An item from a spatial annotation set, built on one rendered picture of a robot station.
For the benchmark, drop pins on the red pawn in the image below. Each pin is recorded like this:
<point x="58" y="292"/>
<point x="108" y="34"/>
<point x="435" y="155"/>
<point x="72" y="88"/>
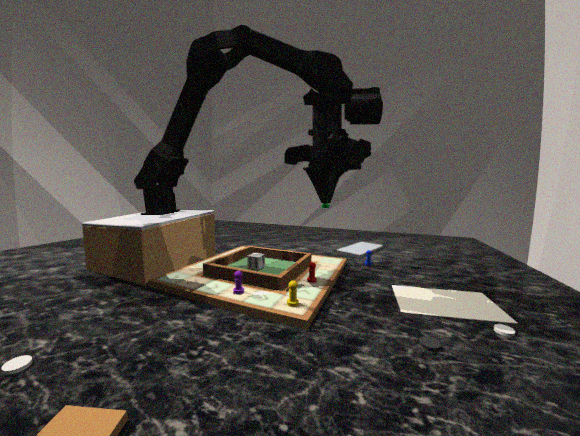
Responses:
<point x="311" y="277"/>

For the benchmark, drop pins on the purple pawn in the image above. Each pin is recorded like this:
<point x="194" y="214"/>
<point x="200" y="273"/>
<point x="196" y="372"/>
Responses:
<point x="238" y="283"/>

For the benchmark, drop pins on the white die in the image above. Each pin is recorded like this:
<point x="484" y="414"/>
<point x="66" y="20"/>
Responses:
<point x="255" y="261"/>

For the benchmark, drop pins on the white flat disc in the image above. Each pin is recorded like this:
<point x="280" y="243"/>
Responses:
<point x="504" y="330"/>
<point x="17" y="365"/>

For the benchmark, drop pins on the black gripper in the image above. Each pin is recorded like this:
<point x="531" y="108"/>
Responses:
<point x="324" y="169"/>

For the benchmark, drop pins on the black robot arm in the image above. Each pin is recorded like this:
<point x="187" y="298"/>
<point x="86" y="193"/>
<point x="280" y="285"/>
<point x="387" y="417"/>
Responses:
<point x="206" y="65"/>

